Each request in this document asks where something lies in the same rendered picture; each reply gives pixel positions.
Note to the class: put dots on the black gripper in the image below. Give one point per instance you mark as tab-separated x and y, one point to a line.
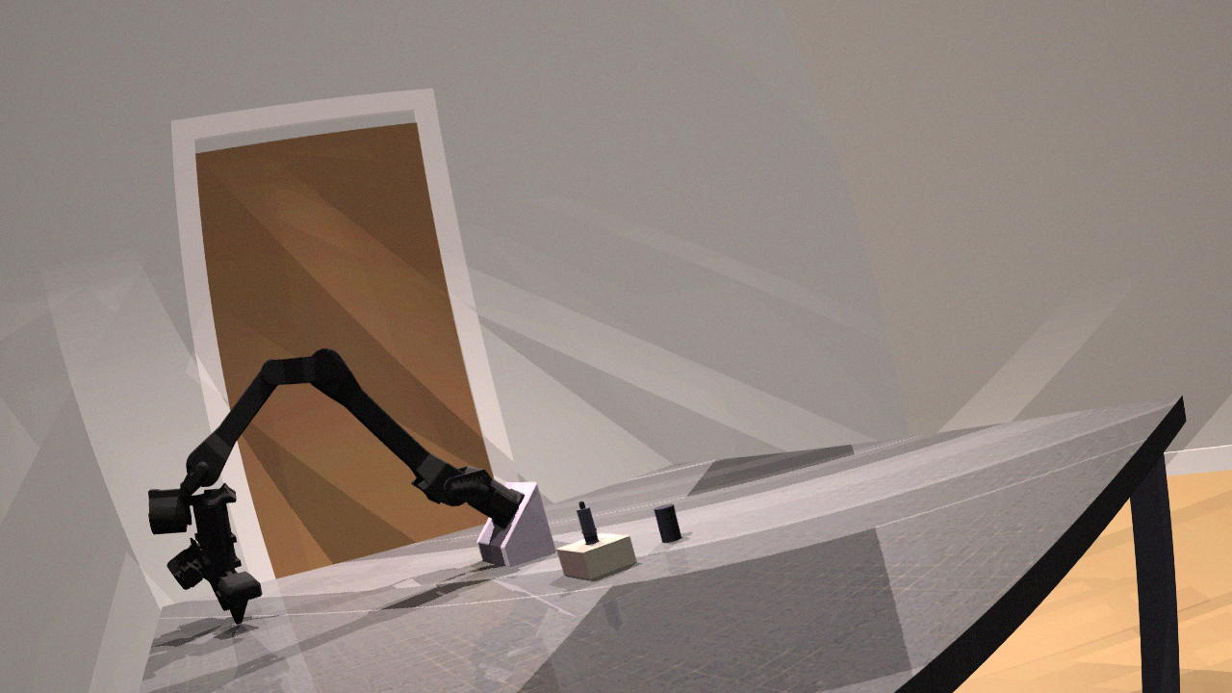
232	589

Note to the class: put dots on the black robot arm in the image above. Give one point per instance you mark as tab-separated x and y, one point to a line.
169	510

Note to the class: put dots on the tan rectangular block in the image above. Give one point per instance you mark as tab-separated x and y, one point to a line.
611	553

